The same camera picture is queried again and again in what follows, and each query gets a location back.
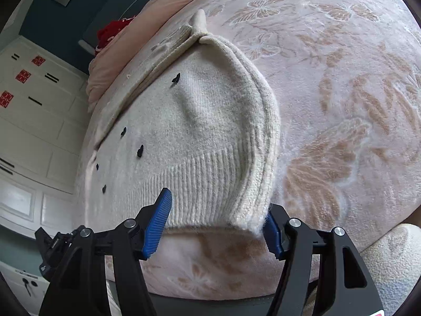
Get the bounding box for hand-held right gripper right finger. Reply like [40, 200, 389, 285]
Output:
[262, 204, 384, 316]

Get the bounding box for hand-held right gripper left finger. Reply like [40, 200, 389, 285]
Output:
[39, 187, 172, 316]

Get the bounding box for cream knit sweater black buttons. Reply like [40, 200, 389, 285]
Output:
[84, 9, 281, 238]

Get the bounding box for white fluffy cloth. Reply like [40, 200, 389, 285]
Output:
[358, 223, 421, 316]

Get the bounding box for white panelled wardrobe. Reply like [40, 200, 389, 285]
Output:
[0, 36, 96, 234]

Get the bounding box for pink floral fleece blanket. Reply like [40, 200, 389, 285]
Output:
[71, 0, 421, 300]

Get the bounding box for red cloth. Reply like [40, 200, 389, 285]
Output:
[96, 20, 134, 56]

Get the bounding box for dark blue padded headboard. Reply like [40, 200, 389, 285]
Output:
[77, 0, 172, 56]

